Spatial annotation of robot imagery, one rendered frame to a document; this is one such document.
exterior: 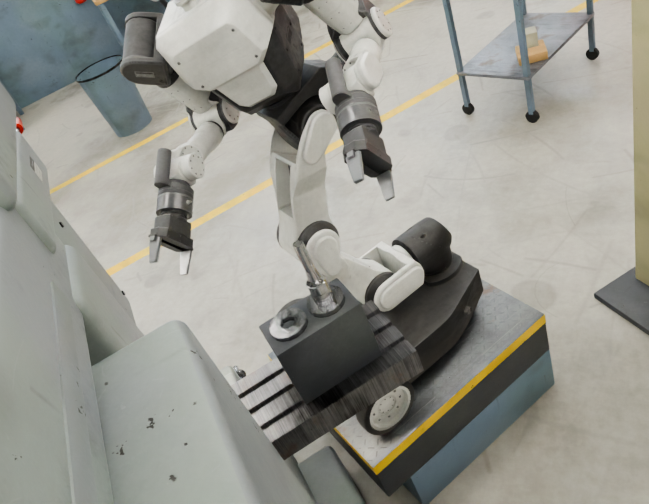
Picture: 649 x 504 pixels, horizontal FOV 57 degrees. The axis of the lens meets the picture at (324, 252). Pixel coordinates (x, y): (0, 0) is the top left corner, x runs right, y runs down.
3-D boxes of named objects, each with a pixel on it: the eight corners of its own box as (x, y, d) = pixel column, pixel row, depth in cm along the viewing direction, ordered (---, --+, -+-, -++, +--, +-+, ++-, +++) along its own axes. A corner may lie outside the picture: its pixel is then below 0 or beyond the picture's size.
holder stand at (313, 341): (286, 373, 150) (255, 321, 138) (359, 327, 154) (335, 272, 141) (306, 405, 141) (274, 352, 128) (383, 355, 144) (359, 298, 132)
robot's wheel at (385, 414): (411, 397, 196) (395, 359, 184) (421, 406, 192) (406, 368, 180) (365, 437, 190) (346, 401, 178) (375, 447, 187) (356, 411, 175)
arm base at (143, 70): (142, 42, 157) (117, 13, 146) (186, 33, 154) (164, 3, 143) (137, 92, 152) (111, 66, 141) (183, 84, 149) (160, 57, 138)
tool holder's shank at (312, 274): (324, 276, 132) (307, 239, 125) (317, 286, 130) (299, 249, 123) (313, 274, 134) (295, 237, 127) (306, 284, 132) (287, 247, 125)
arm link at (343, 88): (346, 139, 129) (337, 98, 134) (387, 114, 123) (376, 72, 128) (313, 118, 120) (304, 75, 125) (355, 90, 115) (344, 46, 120)
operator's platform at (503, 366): (433, 304, 278) (413, 241, 254) (555, 383, 227) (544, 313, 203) (302, 412, 257) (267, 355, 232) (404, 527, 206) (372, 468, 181)
